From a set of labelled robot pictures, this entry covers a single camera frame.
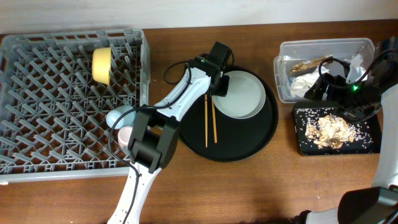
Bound white napkin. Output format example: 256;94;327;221
289;68;320;98

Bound grey round plate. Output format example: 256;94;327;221
213;70;266;119

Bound gold snack wrapper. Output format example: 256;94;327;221
289;55;333;75

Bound wooden chopstick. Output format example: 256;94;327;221
204;94;208;148
211;95;218;144

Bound food scraps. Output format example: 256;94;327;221
305;115;356;149

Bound blue plastic cup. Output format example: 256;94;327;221
106;105;137;129

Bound pink plastic cup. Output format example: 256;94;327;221
118;126;133;149

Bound yellow bowl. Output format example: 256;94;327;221
92;47;111;85

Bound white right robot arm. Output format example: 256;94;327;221
292;37;397;223

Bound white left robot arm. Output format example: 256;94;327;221
108;42;234;223

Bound grey dishwasher rack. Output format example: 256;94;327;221
1;29;150;185

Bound clear plastic bin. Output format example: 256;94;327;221
274;38;375;104

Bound black rectangular tray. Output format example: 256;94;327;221
292;101;382;156

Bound round black tray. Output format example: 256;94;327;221
180;65;279;162

